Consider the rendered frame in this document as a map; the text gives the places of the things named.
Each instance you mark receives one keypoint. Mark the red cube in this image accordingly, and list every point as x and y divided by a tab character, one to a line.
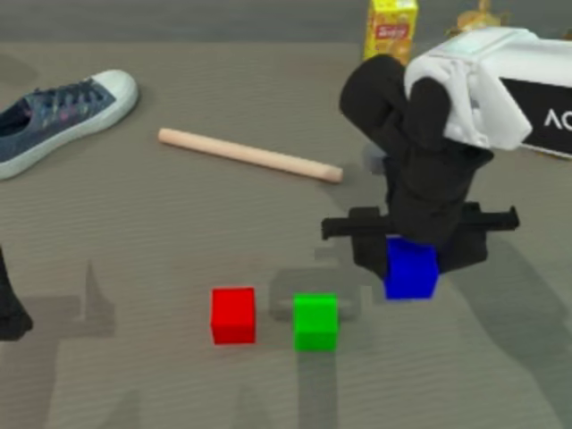
233	315

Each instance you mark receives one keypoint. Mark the wooden rod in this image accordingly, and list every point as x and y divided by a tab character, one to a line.
250	155

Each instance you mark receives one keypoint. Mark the yellow snack box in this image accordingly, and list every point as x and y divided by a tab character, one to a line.
390	29

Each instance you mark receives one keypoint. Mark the green cube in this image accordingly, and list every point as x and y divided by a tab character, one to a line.
314	322

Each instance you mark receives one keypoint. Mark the blue canvas sneaker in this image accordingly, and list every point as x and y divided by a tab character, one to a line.
58	117

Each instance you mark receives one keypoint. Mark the tan brown figurine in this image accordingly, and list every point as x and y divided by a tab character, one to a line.
476	18

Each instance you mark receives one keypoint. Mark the blue cube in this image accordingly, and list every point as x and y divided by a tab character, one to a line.
410	272

